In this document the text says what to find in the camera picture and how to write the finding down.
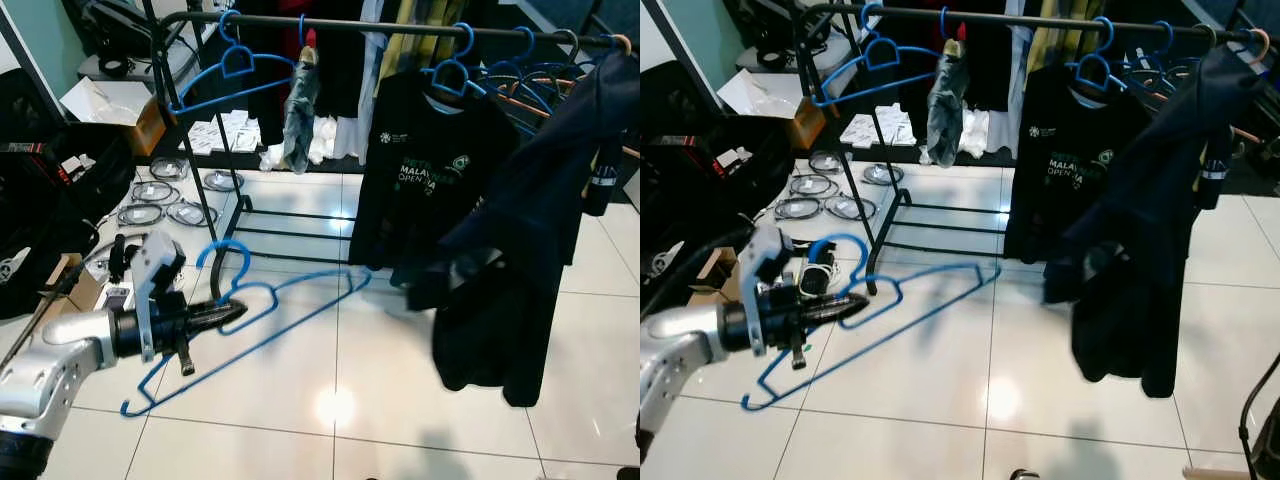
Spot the blue plastic hanger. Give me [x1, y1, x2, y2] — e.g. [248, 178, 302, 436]
[742, 233, 1001, 411]
[810, 3, 948, 109]
[120, 238, 373, 418]
[1065, 17, 1133, 96]
[478, 27, 561, 136]
[425, 22, 493, 101]
[1130, 20, 1216, 111]
[168, 8, 303, 116]

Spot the small brown cardboard box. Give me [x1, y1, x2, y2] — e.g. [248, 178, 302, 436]
[695, 248, 743, 306]
[45, 253, 103, 313]

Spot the black bag with white logo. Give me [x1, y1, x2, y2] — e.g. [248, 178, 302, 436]
[640, 230, 701, 301]
[0, 235, 61, 321]

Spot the white cloth pile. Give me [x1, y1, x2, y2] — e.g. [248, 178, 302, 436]
[258, 115, 338, 173]
[915, 108, 993, 168]

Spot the black metal clothes rack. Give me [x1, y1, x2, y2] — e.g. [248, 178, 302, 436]
[795, 3, 1271, 296]
[150, 8, 633, 301]

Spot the white packet stack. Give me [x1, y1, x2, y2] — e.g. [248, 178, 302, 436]
[185, 110, 263, 157]
[840, 108, 908, 149]

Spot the black cylinder with white band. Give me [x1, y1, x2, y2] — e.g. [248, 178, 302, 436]
[585, 140, 623, 218]
[1198, 130, 1234, 211]

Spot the open cardboard box white paper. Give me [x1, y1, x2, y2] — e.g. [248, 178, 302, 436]
[715, 68, 828, 151]
[60, 75, 168, 158]

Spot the black case with red stripe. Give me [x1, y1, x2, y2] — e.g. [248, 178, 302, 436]
[640, 60, 791, 236]
[0, 68, 136, 241]

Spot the black t-shirt with green print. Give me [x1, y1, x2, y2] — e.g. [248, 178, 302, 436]
[348, 65, 529, 271]
[1003, 60, 1179, 266]

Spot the grey side table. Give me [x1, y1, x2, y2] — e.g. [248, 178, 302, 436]
[78, 48, 216, 86]
[735, 40, 861, 77]

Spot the dark navy hanging garment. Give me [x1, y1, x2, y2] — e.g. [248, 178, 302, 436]
[395, 50, 641, 409]
[1043, 45, 1263, 399]

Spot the black hanging garment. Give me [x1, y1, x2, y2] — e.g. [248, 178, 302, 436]
[885, 0, 1011, 111]
[240, 0, 366, 121]

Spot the white hanging garment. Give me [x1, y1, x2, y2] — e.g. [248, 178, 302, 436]
[355, 0, 389, 166]
[1005, 0, 1033, 156]

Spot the black equipment pile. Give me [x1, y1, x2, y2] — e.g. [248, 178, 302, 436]
[720, 0, 861, 51]
[62, 0, 216, 61]

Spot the yellow striped hanging garment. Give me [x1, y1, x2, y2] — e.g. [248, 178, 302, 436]
[385, 0, 446, 86]
[1028, 0, 1089, 79]

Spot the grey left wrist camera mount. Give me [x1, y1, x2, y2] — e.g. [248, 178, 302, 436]
[738, 225, 798, 358]
[133, 230, 189, 363]

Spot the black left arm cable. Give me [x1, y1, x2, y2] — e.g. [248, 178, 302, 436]
[640, 225, 753, 323]
[0, 232, 141, 371]

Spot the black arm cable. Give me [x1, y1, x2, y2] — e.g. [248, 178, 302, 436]
[0, 232, 141, 371]
[640, 225, 753, 323]
[1238, 380, 1280, 479]

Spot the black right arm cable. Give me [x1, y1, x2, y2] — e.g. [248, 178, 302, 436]
[1238, 380, 1280, 479]

